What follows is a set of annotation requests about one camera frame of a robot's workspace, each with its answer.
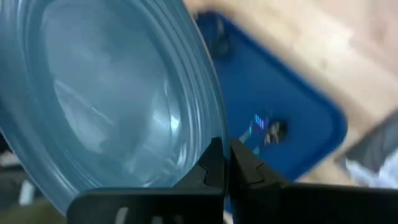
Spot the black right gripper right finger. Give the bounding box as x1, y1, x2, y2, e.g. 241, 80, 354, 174
229, 138, 398, 224

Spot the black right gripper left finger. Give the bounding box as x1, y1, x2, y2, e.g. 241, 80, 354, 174
66, 136, 226, 224

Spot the light blue plastic bowl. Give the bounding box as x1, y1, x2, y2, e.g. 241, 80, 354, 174
0, 0, 231, 216

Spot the iridescent metal fork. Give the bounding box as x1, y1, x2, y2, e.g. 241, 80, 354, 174
238, 109, 289, 154

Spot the blue plastic tray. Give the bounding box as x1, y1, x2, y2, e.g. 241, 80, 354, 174
195, 11, 348, 215

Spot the dark grey box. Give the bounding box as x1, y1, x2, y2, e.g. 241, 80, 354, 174
337, 108, 398, 189

